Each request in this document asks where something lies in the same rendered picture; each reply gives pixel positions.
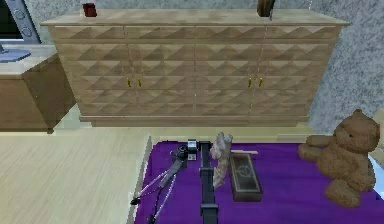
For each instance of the purple bed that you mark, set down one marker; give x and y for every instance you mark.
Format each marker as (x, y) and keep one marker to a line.
(283, 186)

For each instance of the dark brown instrument case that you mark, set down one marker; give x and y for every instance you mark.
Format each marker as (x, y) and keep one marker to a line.
(245, 176)

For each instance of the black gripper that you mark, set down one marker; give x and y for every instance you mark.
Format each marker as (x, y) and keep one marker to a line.
(179, 159)

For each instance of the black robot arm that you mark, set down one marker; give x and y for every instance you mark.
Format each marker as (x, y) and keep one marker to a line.
(207, 180)

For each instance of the grey plush toy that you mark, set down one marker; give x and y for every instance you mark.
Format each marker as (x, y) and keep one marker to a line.
(220, 156)

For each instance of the brown teddy bear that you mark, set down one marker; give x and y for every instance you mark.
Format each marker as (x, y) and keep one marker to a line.
(346, 160)

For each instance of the light wood sideboard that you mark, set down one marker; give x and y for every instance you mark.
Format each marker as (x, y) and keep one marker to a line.
(195, 66)

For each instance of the grey television set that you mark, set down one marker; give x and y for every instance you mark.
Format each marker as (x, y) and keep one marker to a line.
(15, 30)

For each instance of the dark brown curved object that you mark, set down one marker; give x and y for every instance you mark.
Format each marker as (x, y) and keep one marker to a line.
(265, 7)

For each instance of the dark red cup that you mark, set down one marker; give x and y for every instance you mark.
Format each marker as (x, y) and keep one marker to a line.
(89, 10)

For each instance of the brown wooden tv stand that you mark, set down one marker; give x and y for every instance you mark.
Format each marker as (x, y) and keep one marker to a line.
(30, 93)

